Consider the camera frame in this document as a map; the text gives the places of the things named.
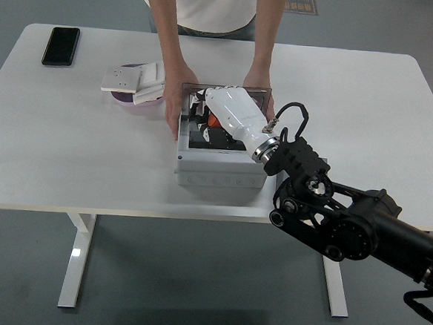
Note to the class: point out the white table leg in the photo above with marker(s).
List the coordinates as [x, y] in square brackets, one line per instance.
[335, 290]
[78, 257]

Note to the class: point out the white panel with grey edge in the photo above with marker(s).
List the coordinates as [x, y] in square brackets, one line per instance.
[147, 95]

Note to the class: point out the black smartphone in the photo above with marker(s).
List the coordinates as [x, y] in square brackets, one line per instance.
[61, 46]

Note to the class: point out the white socket panel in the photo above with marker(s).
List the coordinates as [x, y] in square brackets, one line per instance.
[120, 78]

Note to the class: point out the person's left hand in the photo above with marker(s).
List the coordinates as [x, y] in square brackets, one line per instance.
[259, 80]

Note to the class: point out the person's right forearm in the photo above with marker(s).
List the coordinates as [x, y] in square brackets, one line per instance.
[166, 25]

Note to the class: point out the person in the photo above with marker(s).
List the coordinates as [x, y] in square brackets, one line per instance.
[212, 6]

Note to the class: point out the white switch panel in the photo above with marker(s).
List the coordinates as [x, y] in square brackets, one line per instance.
[154, 72]

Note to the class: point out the purple bowl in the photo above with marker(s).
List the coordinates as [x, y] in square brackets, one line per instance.
[122, 98]

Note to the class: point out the person's right hand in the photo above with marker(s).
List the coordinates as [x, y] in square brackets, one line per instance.
[173, 92]

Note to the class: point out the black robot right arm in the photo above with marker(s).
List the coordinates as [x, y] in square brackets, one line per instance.
[353, 231]

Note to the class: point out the orange cylindrical battery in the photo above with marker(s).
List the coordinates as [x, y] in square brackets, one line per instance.
[213, 120]

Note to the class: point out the smoky transparent box lid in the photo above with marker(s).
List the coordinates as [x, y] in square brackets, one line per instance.
[186, 95]

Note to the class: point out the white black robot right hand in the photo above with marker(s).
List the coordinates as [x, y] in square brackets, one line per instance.
[235, 108]

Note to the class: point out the grey electrical enclosure box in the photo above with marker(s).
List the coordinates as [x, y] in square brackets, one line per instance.
[216, 166]

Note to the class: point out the person's left forearm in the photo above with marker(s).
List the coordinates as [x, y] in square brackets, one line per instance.
[266, 32]

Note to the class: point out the dark floor sign yellow text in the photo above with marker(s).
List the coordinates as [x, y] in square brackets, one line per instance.
[302, 5]

